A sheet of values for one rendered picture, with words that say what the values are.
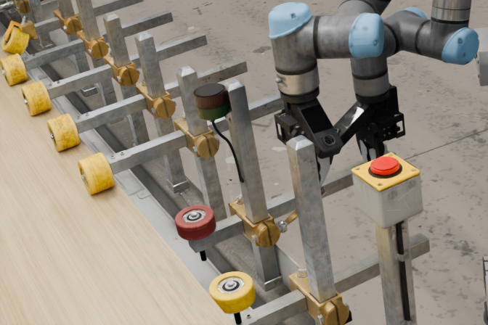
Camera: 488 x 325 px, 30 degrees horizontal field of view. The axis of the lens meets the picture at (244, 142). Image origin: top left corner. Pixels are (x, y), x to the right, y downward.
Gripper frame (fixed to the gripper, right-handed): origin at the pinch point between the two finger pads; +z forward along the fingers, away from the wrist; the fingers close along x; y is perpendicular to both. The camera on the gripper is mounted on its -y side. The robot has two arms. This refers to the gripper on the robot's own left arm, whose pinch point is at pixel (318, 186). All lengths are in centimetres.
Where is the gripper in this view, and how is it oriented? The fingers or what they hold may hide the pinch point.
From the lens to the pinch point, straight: 172.3
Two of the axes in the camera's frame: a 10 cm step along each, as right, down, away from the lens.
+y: -4.4, -3.8, 8.1
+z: 1.6, 8.6, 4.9
